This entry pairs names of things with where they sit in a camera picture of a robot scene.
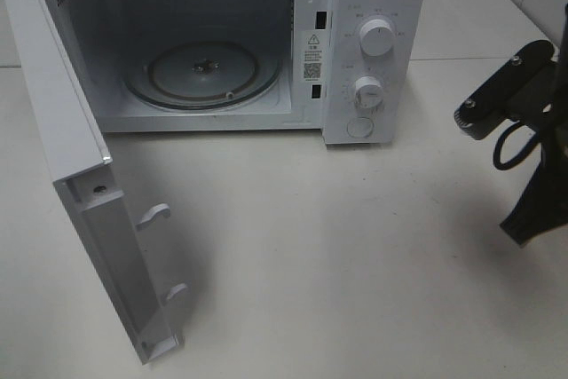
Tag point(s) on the round microwave door button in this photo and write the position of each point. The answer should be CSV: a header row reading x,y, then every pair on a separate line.
x,y
360,127

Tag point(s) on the white microwave door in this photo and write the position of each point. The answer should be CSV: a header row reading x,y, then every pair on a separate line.
x,y
82,174

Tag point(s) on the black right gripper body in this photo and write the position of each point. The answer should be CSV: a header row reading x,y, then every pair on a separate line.
x,y
544,110

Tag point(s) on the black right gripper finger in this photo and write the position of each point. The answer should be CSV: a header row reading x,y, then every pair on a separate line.
x,y
542,205

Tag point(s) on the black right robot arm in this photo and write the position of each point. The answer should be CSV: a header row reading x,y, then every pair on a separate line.
x,y
564,33

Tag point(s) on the white microwave oven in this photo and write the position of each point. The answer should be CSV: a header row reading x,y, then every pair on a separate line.
x,y
317,40

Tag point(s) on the white microwave knob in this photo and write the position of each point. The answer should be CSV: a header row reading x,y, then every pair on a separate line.
x,y
368,92
376,36

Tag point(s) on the glass microwave turntable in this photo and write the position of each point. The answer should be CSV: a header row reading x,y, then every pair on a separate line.
x,y
203,75

